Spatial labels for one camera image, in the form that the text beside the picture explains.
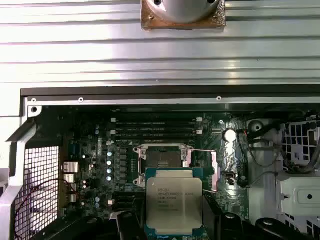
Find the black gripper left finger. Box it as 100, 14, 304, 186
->
69, 194, 148, 240

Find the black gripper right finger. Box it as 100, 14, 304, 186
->
202, 193, 309, 240

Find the silver green CPU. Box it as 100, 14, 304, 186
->
144, 166, 205, 240

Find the metal socket cover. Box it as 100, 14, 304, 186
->
190, 147, 222, 195

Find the black RAM slot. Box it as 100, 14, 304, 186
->
111, 116, 204, 124
111, 128, 204, 136
111, 134, 204, 142
115, 202, 141, 209
107, 196, 147, 206
111, 122, 204, 130
113, 191, 147, 197

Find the CPU socket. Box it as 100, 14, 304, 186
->
132, 142, 193, 189

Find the silver metal disk bay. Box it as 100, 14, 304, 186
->
246, 109, 320, 240

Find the green motherboard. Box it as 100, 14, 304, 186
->
58, 107, 251, 227

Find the black open PC case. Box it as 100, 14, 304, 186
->
0, 87, 320, 240

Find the thin red wire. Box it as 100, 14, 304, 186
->
13, 178, 81, 240

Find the square brown base plate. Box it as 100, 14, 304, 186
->
140, 0, 227, 32

